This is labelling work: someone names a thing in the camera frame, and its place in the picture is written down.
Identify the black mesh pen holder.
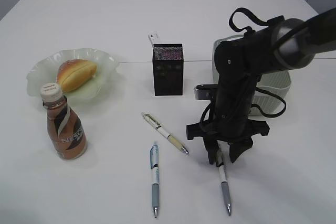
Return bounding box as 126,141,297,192
152,44,184,96

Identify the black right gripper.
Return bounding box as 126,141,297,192
186,76,269,165

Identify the blue and grey pen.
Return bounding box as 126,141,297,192
150,142,160,219

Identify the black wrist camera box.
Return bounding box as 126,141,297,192
194,84,217,100

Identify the clear plastic ruler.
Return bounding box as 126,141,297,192
148,31,161,47

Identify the pale green woven plastic basket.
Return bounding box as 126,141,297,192
212,35,291,114

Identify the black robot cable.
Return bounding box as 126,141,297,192
199,7,316,130

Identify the brown Nescafe coffee bottle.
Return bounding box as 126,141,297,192
40,83,87,160

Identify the white and grey pen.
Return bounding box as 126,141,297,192
216,149,232,216

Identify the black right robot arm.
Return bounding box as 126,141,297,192
186,7,335,164

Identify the beige and white pen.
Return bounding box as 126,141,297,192
141,112,190,155

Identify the pale green wavy glass plate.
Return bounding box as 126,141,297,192
26,48,119,101

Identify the sugared bread roll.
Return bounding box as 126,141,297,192
56,59,97,92

